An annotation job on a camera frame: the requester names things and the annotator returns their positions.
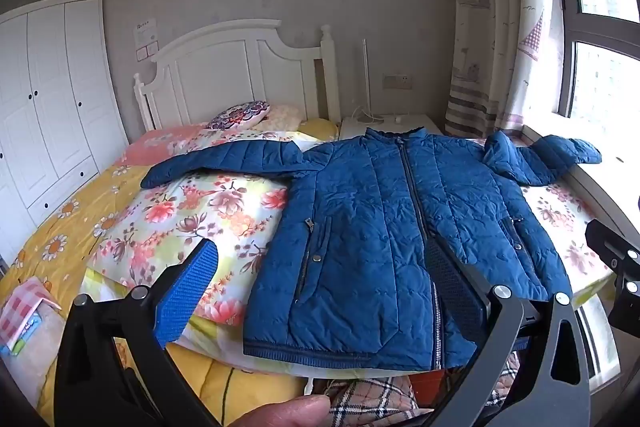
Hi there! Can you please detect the purple patterned pillow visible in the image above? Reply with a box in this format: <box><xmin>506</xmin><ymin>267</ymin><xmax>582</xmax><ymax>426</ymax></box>
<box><xmin>205</xmin><ymin>102</ymin><xmax>271</xmax><ymax>131</ymax></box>

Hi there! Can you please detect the window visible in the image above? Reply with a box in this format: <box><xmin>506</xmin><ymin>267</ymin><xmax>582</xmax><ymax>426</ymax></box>
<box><xmin>544</xmin><ymin>0</ymin><xmax>640</xmax><ymax>124</ymax></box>

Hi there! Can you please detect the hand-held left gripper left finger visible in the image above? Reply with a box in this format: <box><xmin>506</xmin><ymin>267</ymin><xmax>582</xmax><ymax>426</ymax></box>
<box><xmin>52</xmin><ymin>237</ymin><xmax>236</xmax><ymax>427</ymax></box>

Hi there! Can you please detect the white pole lamp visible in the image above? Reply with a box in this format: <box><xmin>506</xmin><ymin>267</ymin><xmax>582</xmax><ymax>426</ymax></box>
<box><xmin>349</xmin><ymin>39</ymin><xmax>387</xmax><ymax>124</ymax></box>

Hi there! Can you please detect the person's left hand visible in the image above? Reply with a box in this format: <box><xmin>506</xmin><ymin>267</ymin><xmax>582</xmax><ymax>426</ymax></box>
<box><xmin>232</xmin><ymin>394</ymin><xmax>332</xmax><ymax>427</ymax></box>

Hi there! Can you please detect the yellow pillow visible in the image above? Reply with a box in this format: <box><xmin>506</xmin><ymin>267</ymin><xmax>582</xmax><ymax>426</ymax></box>
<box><xmin>297</xmin><ymin>118</ymin><xmax>340</xmax><ymax>142</ymax></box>

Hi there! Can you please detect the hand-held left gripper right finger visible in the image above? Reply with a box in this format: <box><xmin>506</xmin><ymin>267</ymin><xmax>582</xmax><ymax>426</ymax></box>
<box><xmin>424</xmin><ymin>237</ymin><xmax>592</xmax><ymax>427</ymax></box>

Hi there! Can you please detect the plaid cloth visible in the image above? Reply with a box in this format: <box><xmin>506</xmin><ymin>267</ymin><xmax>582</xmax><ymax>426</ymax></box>
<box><xmin>320</xmin><ymin>352</ymin><xmax>524</xmax><ymax>427</ymax></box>

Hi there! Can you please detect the white windowsill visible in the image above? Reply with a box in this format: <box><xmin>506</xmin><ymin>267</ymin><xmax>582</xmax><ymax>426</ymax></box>
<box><xmin>520</xmin><ymin>111</ymin><xmax>640</xmax><ymax>238</ymax></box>

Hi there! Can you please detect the white wardrobe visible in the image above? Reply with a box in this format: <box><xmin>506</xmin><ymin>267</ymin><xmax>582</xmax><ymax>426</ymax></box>
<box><xmin>0</xmin><ymin>0</ymin><xmax>130</xmax><ymax>265</ymax></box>

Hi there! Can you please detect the yellow daisy bedsheet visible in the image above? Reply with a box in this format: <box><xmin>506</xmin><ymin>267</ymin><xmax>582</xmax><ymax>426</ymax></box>
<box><xmin>0</xmin><ymin>162</ymin><xmax>311</xmax><ymax>427</ymax></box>

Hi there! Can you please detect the printed curtain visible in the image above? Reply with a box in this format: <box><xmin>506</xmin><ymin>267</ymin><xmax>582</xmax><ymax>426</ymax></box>
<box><xmin>444</xmin><ymin>0</ymin><xmax>569</xmax><ymax>140</ymax></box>

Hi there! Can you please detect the floral quilt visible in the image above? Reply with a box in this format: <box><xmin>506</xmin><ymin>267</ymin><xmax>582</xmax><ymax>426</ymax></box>
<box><xmin>87</xmin><ymin>129</ymin><xmax>617</xmax><ymax>360</ymax></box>

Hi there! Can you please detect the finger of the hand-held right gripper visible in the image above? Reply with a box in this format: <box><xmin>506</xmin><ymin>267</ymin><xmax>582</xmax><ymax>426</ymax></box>
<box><xmin>607</xmin><ymin>278</ymin><xmax>640</xmax><ymax>334</ymax></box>
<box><xmin>585</xmin><ymin>218</ymin><xmax>640</xmax><ymax>269</ymax></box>

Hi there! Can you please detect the pink floral pillow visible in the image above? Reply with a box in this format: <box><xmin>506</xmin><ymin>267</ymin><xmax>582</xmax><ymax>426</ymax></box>
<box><xmin>116</xmin><ymin>123</ymin><xmax>301</xmax><ymax>168</ymax></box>

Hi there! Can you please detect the white bed headboard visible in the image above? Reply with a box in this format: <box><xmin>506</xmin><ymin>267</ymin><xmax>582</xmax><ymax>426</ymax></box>
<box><xmin>133</xmin><ymin>19</ymin><xmax>337</xmax><ymax>132</ymax></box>

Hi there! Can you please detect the white nightstand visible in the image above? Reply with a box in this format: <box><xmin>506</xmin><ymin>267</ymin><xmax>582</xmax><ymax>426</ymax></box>
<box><xmin>339</xmin><ymin>114</ymin><xmax>444</xmax><ymax>140</ymax></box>

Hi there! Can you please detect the pink checked cloth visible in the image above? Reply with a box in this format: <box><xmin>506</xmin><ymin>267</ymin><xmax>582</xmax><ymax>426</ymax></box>
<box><xmin>0</xmin><ymin>277</ymin><xmax>62</xmax><ymax>358</ymax></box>

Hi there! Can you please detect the paper wall notice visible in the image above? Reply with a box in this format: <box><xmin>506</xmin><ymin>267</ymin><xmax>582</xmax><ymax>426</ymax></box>
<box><xmin>133</xmin><ymin>18</ymin><xmax>160</xmax><ymax>64</ymax></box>

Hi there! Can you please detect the blue quilted jacket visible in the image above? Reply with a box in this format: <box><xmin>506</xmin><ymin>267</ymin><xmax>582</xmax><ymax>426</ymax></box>
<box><xmin>141</xmin><ymin>127</ymin><xmax>602</xmax><ymax>372</ymax></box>

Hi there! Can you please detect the cream plush pillow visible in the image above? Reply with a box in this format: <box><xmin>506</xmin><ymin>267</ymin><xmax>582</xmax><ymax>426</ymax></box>
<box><xmin>260</xmin><ymin>105</ymin><xmax>301</xmax><ymax>130</ymax></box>

